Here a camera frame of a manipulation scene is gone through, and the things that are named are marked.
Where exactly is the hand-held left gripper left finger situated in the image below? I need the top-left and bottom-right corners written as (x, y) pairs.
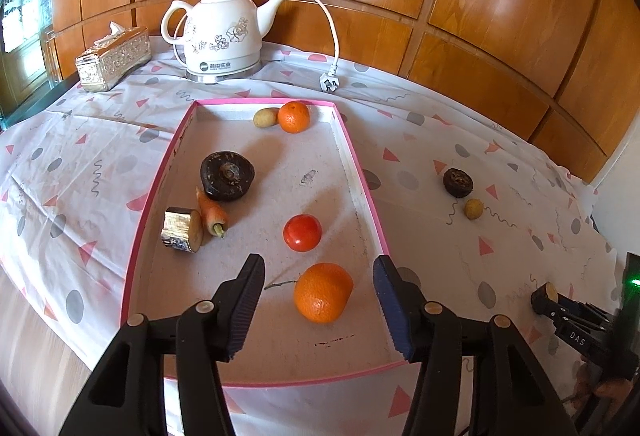
top-left (59, 253), bottom-right (266, 436)

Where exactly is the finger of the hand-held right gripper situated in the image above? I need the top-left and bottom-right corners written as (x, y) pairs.
top-left (542, 293), bottom-right (610, 344)

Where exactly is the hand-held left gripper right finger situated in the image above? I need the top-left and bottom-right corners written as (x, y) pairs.
top-left (373, 255), bottom-right (566, 436)

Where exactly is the large orange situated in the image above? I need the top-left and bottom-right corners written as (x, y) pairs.
top-left (293, 263), bottom-right (354, 324)

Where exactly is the red tomato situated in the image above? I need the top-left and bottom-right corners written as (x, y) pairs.
top-left (283, 213), bottom-right (323, 252)

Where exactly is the pink-rimmed white cardboard tray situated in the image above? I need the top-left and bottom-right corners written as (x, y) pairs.
top-left (120, 99), bottom-right (406, 389)

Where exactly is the small orange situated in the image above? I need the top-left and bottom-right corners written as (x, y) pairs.
top-left (277, 100), bottom-right (311, 134)

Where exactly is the person's right hand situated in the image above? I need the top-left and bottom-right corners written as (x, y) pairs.
top-left (575, 361), bottom-right (637, 417)

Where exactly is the short carrot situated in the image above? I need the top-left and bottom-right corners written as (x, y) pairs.
top-left (196, 186), bottom-right (231, 238)

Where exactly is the cut log piece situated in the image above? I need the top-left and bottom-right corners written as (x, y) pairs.
top-left (161, 207), bottom-right (204, 254)

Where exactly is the white patterned tablecloth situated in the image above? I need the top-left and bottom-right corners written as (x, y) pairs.
top-left (0, 39), bottom-right (626, 436)

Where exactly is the silver kettle base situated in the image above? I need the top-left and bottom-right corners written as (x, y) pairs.
top-left (186, 61), bottom-right (263, 84)

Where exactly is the silver embossed tissue box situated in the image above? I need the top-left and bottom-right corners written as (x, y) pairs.
top-left (75, 21), bottom-right (152, 93)

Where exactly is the white floral ceramic kettle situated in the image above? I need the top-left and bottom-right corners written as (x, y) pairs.
top-left (161, 0), bottom-right (287, 80)

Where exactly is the white power cable with plug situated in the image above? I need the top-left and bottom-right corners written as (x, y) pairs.
top-left (245, 0), bottom-right (342, 93)

